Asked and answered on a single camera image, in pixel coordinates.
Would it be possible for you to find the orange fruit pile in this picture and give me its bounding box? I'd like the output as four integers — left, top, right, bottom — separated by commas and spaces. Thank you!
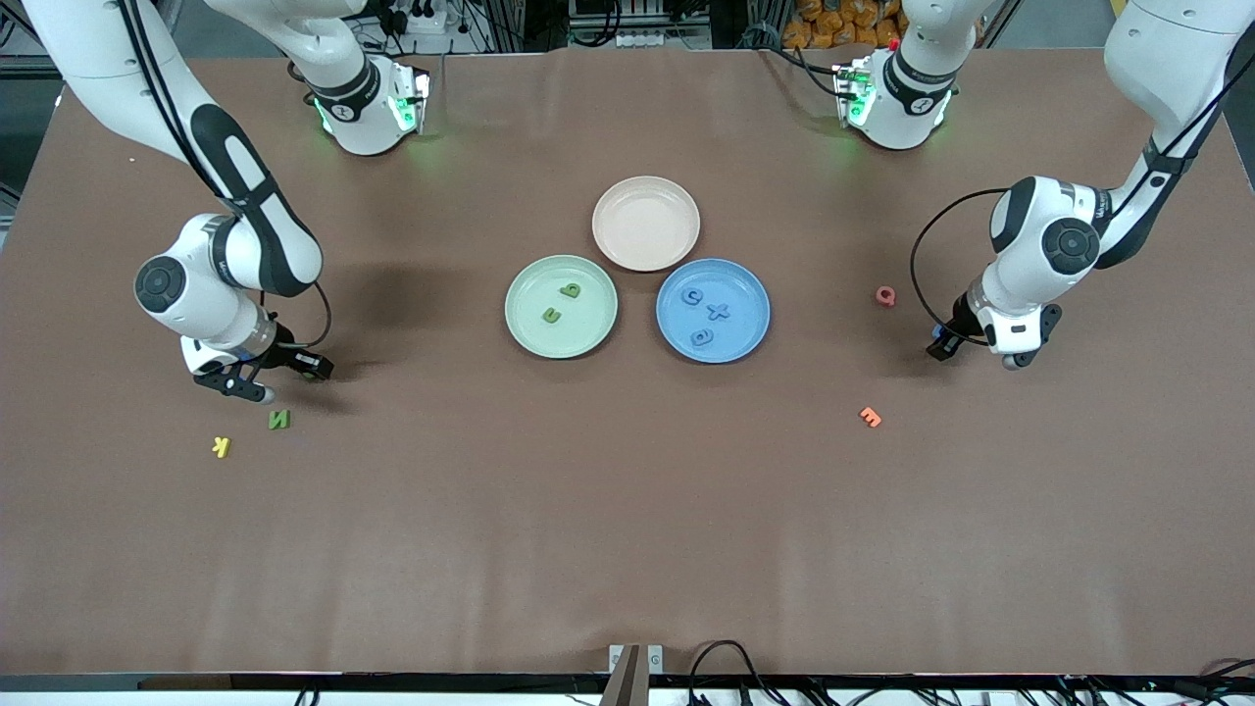
782, 0, 905, 50

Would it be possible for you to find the small metal bracket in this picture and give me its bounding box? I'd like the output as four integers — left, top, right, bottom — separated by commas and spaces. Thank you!
608, 644, 664, 676

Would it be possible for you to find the brown post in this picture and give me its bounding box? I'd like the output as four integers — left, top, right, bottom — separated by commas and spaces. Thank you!
600, 644, 643, 706

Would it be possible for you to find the black table edge rail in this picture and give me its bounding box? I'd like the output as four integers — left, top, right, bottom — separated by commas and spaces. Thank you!
0, 673, 1255, 693

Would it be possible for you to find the blue plate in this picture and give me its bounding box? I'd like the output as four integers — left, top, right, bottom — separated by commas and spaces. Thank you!
655, 258, 772, 365

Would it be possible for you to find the green plate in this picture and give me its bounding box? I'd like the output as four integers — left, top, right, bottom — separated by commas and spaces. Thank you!
504, 254, 620, 360

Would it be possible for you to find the black looped cable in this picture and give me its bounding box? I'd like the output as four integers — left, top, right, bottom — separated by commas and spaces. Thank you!
686, 639, 785, 706

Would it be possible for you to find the pink plate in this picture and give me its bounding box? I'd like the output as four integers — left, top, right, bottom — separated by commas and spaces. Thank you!
591, 176, 702, 273

